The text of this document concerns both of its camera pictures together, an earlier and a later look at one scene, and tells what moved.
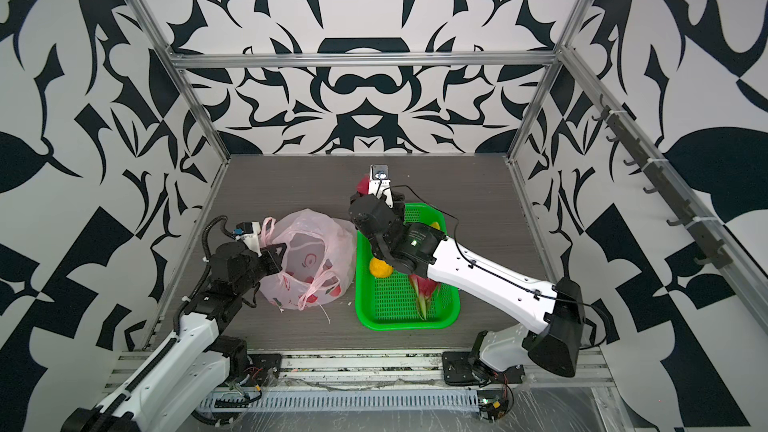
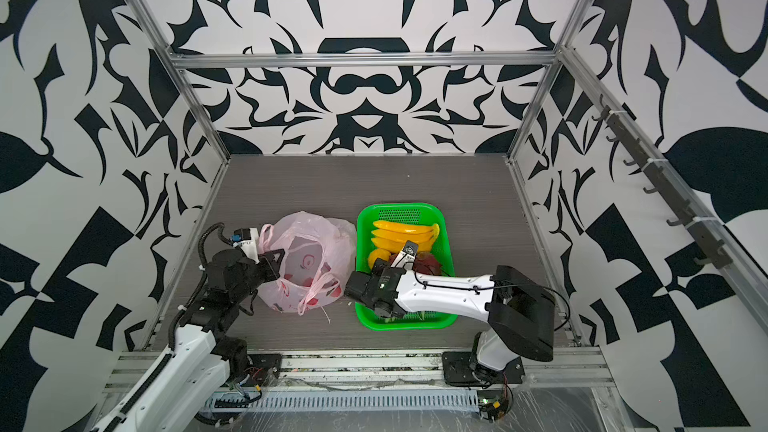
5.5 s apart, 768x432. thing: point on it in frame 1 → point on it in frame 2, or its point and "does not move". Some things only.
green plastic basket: [389, 304] does not move
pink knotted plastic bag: [318, 262] does not move
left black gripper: [272, 259] does not move
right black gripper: [356, 218] → [379, 270]
